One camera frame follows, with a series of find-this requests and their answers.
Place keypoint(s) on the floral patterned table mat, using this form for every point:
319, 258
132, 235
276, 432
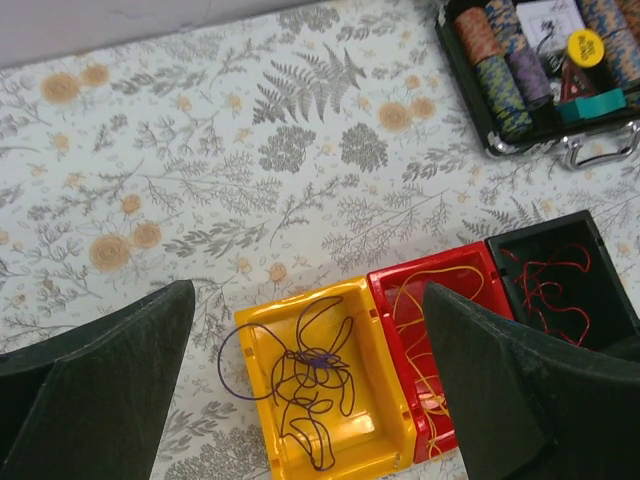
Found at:
259, 159

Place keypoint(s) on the red plastic bin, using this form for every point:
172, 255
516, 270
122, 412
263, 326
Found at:
398, 294

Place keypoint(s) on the black poker chip case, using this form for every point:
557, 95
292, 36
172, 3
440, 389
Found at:
535, 74

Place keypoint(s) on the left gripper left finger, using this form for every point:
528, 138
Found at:
91, 403

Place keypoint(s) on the black plastic bin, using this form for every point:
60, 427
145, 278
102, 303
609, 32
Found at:
559, 279

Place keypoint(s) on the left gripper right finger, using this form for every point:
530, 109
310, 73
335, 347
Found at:
526, 405

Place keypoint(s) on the yellow plastic bin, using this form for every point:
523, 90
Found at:
328, 397

